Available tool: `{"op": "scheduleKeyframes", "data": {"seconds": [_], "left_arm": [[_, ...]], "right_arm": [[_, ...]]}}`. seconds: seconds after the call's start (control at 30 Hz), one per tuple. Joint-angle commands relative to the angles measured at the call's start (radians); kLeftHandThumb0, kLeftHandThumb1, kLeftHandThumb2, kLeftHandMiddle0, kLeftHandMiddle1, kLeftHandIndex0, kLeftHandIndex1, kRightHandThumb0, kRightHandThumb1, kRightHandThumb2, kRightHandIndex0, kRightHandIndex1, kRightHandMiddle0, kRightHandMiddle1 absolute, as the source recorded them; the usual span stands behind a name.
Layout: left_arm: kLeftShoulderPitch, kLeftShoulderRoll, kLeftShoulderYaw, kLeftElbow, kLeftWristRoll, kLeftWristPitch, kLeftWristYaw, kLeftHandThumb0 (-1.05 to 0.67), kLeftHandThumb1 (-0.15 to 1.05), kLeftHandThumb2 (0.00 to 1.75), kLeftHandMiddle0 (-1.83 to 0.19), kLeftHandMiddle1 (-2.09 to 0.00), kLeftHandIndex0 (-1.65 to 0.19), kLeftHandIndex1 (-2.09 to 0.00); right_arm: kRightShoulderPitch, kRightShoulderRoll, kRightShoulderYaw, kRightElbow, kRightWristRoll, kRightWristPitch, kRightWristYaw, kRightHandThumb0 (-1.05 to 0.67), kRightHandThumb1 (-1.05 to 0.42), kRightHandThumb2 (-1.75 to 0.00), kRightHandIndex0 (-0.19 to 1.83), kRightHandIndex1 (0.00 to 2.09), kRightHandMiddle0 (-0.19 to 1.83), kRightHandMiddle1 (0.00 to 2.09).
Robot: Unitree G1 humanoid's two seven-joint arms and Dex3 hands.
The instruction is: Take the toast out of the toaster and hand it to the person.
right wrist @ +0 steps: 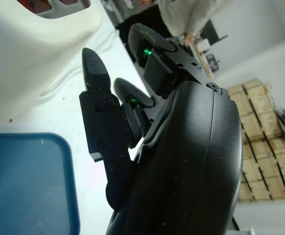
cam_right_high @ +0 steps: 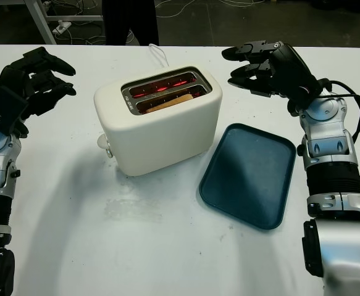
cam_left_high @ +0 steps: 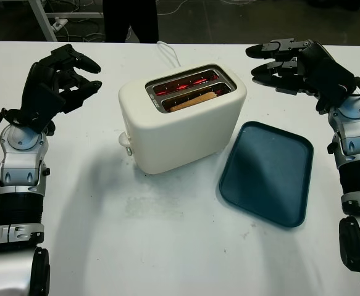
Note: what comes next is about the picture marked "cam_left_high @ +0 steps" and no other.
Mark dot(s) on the dark teal plastic tray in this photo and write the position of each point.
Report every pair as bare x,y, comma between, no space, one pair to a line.
266,175

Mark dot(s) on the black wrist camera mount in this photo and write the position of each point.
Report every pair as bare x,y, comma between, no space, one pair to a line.
321,106
45,108

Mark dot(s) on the person's legs in black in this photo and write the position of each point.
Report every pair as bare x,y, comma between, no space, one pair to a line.
130,18

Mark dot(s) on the white toaster lever knob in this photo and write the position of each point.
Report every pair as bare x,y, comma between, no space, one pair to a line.
123,140

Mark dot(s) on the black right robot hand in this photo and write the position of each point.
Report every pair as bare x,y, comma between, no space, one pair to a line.
324,68

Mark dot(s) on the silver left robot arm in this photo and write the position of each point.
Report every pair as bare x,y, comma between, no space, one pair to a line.
16,172

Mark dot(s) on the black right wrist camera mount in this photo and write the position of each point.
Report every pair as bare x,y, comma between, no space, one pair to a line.
321,106

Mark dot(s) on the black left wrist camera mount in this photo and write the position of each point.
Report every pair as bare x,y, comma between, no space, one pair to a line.
45,108

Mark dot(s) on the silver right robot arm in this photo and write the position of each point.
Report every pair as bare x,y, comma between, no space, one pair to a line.
357,154

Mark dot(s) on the white metal table frame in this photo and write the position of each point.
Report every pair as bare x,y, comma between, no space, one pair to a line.
44,21

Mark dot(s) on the white power strip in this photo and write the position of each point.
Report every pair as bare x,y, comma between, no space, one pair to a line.
59,24

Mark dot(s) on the white two-slot toaster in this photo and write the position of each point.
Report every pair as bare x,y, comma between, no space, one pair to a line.
173,138

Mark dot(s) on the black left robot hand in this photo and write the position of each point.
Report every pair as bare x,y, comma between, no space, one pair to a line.
39,77

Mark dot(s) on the small metal toaster dial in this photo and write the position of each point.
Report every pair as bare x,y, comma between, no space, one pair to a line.
129,151

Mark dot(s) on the slice of toast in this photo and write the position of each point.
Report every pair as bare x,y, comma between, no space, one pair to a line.
195,101

